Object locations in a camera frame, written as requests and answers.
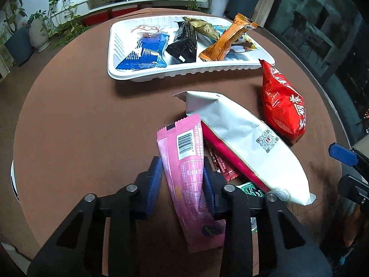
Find pink snack packet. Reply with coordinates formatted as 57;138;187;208
156;114;227;254

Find red snack bag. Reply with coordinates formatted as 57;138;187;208
259;59;306;144

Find white snack bag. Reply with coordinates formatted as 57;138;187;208
172;90;317;206

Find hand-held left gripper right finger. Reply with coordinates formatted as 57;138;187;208
202;157;333;277

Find blue snack packet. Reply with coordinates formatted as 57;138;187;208
115;33;169;70

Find small plant in grey pot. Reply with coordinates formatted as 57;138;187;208
27;9;51;53

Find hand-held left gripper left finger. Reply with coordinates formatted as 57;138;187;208
27;156;163;277

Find white round trash can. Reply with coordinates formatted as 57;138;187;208
10;162;21;203

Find gold snack packet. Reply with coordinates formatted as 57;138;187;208
182;16;221;41

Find beige curtain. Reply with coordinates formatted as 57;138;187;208
255;0;282;28

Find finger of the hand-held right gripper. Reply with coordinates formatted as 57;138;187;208
329;143;369;169
337;175;369;206

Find white plastic tray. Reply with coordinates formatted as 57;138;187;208
107;16;276;84

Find green snack packet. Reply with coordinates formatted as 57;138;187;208
240;181;266;200

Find glass sliding door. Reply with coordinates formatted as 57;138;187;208
265;0;369;139

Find red storage box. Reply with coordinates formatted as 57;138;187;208
83;13;109;25

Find orange snack packet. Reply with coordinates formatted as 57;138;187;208
199;13;257;62

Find black snack packet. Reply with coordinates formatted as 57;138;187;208
165;21;199;64

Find red sachet with white print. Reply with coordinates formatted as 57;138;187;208
210;147;240;182

